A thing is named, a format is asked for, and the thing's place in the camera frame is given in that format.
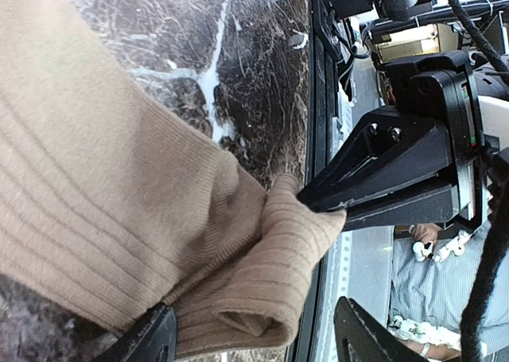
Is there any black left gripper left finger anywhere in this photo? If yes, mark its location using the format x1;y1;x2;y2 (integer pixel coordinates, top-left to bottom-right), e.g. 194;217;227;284
93;302;177;362

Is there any person in striped shirt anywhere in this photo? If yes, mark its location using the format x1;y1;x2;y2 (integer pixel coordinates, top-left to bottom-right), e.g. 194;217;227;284
390;222;508;354

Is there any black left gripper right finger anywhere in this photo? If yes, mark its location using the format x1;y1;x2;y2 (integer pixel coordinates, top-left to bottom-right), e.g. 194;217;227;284
334;297;414;362

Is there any tan plain sock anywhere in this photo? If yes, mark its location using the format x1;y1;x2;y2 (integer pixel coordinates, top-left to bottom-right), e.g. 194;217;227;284
1;0;346;359

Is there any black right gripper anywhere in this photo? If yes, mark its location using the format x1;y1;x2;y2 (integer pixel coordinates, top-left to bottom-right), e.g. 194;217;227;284
297;51;498;231

